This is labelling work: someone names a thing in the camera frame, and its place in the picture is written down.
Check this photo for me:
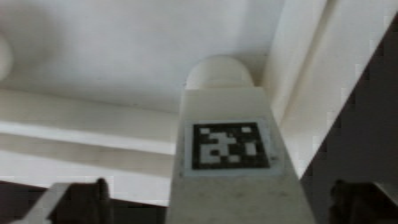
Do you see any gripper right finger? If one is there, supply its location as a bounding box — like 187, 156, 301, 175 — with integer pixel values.
329, 180, 398, 224

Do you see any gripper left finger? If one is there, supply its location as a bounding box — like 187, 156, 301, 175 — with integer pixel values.
15, 178, 114, 224

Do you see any white table leg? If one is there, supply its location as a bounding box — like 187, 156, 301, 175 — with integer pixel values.
166, 56, 317, 224

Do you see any white square tabletop part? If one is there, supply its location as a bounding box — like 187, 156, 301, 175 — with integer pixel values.
0, 0, 398, 205

